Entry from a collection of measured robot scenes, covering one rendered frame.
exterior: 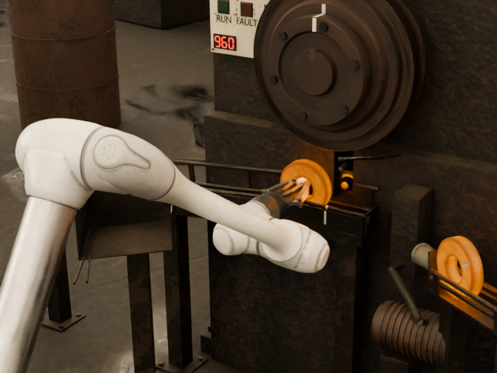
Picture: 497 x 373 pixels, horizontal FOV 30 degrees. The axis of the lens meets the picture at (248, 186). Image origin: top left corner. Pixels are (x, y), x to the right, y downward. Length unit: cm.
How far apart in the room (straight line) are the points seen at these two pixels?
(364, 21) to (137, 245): 89
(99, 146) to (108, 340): 162
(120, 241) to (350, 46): 87
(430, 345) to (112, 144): 101
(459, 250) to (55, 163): 97
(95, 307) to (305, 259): 148
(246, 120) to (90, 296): 118
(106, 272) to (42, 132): 191
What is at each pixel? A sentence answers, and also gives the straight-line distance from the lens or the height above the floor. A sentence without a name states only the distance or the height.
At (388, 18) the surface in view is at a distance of 233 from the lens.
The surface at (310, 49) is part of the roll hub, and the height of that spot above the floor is 117.
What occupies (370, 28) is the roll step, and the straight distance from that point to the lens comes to 233.
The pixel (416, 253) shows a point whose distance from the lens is 241.
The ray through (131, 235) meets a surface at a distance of 269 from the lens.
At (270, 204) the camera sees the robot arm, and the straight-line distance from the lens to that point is 240.
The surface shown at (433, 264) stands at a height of 68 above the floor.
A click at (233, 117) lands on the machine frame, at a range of 280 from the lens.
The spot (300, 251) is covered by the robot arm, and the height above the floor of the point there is 75.
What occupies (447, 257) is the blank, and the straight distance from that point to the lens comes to 230.
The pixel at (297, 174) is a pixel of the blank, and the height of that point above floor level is 79.
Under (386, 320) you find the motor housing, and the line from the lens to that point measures 244.
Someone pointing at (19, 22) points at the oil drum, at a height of 66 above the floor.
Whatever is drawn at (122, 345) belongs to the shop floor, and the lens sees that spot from 331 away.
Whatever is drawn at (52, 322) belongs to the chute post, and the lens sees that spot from 348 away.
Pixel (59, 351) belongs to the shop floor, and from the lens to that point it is 332.
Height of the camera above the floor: 175
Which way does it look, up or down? 22 degrees down
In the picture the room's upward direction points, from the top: 1 degrees counter-clockwise
